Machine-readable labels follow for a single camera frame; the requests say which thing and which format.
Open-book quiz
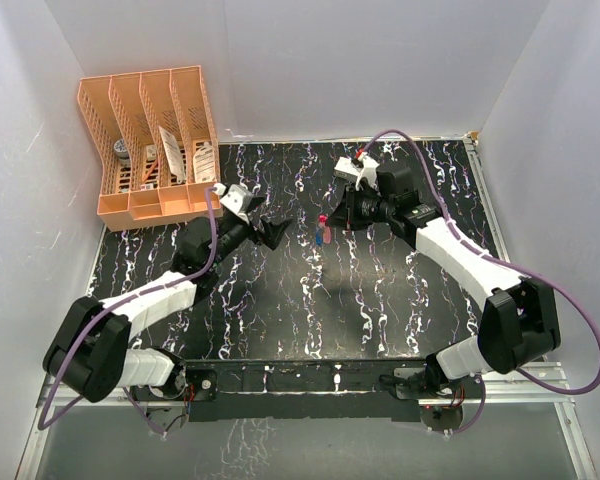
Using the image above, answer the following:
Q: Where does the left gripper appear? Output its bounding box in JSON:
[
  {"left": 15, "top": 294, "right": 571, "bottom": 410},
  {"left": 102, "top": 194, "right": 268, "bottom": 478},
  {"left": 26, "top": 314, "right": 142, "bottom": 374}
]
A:
[{"left": 207, "top": 196, "right": 291, "bottom": 270}]

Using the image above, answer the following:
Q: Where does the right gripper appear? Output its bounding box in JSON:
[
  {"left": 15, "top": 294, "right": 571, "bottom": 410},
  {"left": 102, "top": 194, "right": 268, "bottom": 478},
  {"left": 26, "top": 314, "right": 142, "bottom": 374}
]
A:
[{"left": 326, "top": 183, "right": 394, "bottom": 232}]

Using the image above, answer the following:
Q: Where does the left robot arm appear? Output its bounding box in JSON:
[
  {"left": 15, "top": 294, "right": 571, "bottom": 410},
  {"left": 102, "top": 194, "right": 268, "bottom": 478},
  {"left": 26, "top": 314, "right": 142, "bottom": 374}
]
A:
[{"left": 42, "top": 194, "right": 292, "bottom": 403}]

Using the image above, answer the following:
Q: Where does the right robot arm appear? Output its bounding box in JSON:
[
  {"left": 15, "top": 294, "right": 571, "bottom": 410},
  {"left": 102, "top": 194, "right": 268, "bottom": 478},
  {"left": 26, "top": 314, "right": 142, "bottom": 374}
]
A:
[{"left": 325, "top": 157, "right": 561, "bottom": 397}]

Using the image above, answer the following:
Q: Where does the white box on table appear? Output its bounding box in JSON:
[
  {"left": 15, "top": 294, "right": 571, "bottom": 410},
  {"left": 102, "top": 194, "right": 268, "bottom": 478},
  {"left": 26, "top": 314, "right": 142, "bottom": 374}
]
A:
[{"left": 334, "top": 156, "right": 359, "bottom": 183}]

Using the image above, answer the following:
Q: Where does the white labelled packet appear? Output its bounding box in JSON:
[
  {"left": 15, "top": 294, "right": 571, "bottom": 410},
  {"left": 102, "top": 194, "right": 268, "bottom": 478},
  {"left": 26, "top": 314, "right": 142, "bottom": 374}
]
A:
[{"left": 192, "top": 142, "right": 217, "bottom": 183}]

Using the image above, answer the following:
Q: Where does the white paper packet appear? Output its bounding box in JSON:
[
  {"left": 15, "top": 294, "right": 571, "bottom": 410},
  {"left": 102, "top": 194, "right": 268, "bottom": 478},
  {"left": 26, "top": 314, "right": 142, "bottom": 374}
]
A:
[{"left": 159, "top": 127, "right": 186, "bottom": 183}]

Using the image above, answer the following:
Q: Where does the orange pen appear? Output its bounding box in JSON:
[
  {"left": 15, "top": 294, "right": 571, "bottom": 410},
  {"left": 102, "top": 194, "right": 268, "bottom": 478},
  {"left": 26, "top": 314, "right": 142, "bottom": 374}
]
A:
[{"left": 141, "top": 159, "right": 159, "bottom": 184}]

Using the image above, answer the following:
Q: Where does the round tin in organizer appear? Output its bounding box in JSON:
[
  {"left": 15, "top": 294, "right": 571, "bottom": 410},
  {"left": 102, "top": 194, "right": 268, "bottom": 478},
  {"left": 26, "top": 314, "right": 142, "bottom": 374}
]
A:
[{"left": 113, "top": 138, "right": 130, "bottom": 161}]

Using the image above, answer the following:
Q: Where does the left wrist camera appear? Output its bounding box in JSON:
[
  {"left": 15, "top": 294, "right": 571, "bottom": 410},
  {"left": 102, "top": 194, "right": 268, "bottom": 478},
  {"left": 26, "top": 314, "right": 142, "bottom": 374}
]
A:
[{"left": 214, "top": 183, "right": 255, "bottom": 224}]

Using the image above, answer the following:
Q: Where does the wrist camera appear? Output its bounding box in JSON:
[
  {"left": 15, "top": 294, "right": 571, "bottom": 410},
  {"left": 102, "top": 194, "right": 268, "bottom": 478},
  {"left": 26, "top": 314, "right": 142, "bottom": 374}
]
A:
[
  {"left": 214, "top": 183, "right": 255, "bottom": 224},
  {"left": 352, "top": 150, "right": 379, "bottom": 191}
]

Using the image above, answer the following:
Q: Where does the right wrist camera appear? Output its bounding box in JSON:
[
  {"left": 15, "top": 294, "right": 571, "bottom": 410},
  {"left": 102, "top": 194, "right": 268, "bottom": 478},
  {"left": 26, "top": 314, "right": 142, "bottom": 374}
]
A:
[{"left": 352, "top": 150, "right": 379, "bottom": 191}]

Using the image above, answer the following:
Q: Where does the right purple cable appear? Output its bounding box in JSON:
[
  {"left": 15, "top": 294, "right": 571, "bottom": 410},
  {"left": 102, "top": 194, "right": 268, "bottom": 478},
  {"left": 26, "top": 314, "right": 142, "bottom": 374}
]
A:
[{"left": 357, "top": 129, "right": 600, "bottom": 396}]

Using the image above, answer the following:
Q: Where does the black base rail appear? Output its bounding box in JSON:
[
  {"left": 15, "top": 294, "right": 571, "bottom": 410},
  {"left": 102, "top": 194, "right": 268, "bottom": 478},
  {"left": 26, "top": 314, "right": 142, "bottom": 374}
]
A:
[{"left": 131, "top": 359, "right": 481, "bottom": 422}]

